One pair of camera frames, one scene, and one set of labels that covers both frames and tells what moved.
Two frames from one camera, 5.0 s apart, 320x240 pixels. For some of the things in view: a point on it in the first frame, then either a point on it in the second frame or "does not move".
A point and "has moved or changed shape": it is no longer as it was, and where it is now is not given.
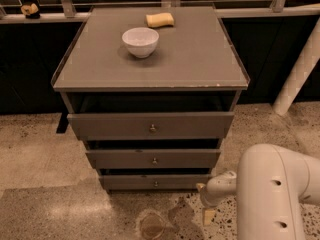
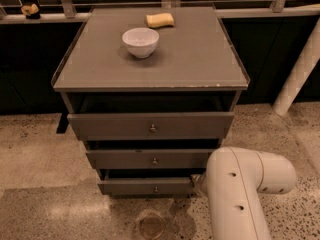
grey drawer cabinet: x=150 y=91 does not move
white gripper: x=210 y=194 → x=198 y=179
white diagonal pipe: x=306 y=61 does not move
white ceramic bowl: x=141 y=42 does not move
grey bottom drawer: x=148 y=182 has moved or changed shape
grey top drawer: x=150 y=125 does not move
